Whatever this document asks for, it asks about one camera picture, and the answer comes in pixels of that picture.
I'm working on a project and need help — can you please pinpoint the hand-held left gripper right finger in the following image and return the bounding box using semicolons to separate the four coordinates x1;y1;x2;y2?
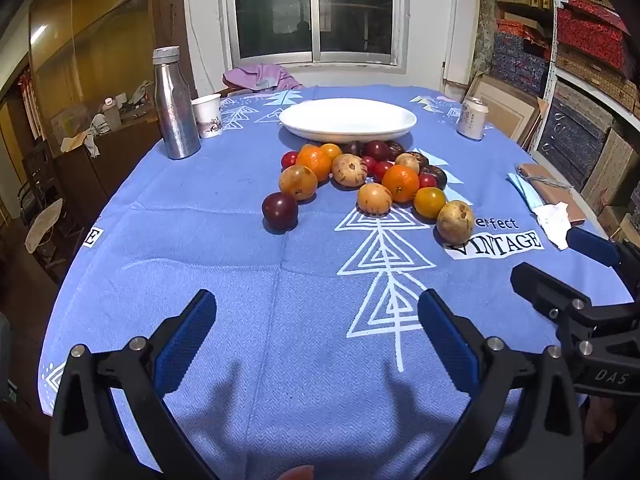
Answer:
417;288;586;480

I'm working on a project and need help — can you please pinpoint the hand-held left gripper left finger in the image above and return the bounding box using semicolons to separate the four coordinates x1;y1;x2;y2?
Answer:
49;289;221;480

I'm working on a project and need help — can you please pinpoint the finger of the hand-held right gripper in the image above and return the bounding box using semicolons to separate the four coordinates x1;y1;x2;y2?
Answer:
511;262;640;356
567;227;640;303

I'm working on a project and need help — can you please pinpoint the white plate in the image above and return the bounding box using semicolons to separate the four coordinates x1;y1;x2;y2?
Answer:
278;98;418;144

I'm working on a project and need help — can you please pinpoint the white tissue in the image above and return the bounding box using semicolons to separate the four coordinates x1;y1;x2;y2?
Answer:
535;201;571;250

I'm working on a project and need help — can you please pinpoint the brown notebook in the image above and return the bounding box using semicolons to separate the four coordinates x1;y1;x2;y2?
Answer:
515;162;588;226

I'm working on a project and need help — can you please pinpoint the blue printed tablecloth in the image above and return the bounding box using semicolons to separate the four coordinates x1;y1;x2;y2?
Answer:
37;84;633;480

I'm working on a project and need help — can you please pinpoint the white drink can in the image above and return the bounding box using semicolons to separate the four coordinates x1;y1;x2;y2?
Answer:
456;96;489;141

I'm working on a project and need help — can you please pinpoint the white hand fan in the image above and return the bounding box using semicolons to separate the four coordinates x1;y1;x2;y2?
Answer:
25;199;65;253

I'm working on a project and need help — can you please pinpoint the stack of patterned boxes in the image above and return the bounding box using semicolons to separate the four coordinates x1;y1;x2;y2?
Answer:
487;0;640;241

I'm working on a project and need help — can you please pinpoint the white paper cup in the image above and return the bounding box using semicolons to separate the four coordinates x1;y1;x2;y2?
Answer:
191;93;223;139

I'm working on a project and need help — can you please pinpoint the white metal shelf rack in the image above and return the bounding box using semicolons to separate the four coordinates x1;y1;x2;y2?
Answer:
530;0;640;161

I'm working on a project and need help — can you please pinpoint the stainless steel bottle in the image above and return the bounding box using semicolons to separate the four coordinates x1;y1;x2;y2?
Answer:
152;46;202;160

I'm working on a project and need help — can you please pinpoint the white board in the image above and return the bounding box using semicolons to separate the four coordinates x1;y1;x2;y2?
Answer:
442;0;483;86

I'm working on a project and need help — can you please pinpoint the purple cloth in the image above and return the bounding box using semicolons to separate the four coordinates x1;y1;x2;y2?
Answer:
222;64;304;92

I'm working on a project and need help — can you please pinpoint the wooden cabinet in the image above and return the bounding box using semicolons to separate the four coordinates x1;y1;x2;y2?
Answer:
22;0;190;211

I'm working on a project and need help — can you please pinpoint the white framed window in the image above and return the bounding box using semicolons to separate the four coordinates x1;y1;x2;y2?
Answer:
220;0;413;73

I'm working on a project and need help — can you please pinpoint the wooden picture frame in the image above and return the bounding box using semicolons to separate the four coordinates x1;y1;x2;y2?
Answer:
462;74;548;148

